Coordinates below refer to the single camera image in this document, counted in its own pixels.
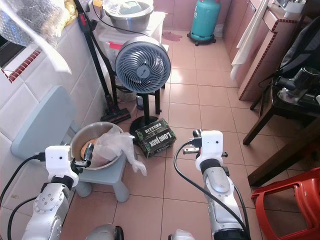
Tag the clear plastic bag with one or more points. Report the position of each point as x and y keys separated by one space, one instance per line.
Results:
x=117 y=145

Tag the orange bread in steel bowl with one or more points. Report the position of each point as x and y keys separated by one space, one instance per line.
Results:
x=81 y=148

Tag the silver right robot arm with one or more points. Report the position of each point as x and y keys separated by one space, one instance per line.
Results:
x=222 y=200

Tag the grey robot left leg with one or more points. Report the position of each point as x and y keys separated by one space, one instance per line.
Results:
x=104 y=233

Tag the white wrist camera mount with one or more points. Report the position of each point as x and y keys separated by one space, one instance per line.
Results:
x=211 y=147
x=57 y=161

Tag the pale blue plastic child chair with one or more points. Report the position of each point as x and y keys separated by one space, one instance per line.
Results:
x=40 y=125

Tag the teal gas cylinder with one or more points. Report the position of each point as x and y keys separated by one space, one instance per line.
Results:
x=203 y=20

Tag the bubble wrap bag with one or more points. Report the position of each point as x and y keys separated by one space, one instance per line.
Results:
x=30 y=20

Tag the dark wooden side table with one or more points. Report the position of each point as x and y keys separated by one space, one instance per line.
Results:
x=290 y=110

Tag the white hanging cloth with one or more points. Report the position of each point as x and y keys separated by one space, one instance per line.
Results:
x=247 y=40

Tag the black stick vacuum cleaner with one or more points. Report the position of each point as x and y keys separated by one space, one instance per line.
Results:
x=92 y=55

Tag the grey handheld vacuum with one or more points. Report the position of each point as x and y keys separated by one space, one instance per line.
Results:
x=300 y=82

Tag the grey round pedestal fan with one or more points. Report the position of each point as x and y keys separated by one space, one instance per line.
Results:
x=142 y=62

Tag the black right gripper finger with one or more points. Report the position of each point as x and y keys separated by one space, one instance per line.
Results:
x=196 y=134

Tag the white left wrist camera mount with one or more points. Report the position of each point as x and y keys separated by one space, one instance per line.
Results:
x=57 y=161

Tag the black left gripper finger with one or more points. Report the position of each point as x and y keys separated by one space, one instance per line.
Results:
x=89 y=152

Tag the large steel bowl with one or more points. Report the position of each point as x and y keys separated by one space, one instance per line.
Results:
x=82 y=134

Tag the wide steel basin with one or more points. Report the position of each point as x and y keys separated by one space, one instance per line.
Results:
x=127 y=15

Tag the red plastic stool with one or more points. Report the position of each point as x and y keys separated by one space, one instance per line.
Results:
x=287 y=195

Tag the dark green printed cardboard box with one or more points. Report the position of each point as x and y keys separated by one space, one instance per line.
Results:
x=155 y=136

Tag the grey robot right leg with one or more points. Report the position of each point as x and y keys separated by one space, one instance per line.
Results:
x=180 y=236

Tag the grey robot leg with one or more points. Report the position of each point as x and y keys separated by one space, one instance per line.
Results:
x=104 y=233
x=180 y=236

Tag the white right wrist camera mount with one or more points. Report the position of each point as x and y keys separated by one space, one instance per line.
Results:
x=211 y=147

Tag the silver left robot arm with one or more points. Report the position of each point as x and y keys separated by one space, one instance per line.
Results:
x=50 y=212

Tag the black backpack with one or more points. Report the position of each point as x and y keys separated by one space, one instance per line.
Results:
x=305 y=42

